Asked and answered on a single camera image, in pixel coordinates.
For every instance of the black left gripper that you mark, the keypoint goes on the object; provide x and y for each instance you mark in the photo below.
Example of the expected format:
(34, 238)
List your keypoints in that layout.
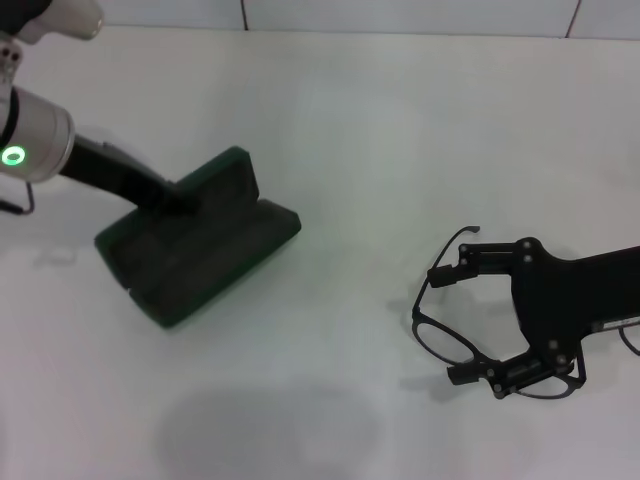
(110, 170)

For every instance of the green glasses case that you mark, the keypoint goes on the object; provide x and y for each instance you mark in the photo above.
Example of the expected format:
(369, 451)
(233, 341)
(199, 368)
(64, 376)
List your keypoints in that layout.
(210, 250)

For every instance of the black glasses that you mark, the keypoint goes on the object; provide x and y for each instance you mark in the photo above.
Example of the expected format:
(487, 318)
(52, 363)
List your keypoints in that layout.
(422, 320)

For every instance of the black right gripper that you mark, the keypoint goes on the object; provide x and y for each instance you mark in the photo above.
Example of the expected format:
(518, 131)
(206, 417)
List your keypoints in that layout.
(565, 295)

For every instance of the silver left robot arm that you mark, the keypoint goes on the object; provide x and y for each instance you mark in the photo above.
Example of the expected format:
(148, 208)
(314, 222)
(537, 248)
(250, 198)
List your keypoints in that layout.
(40, 130)

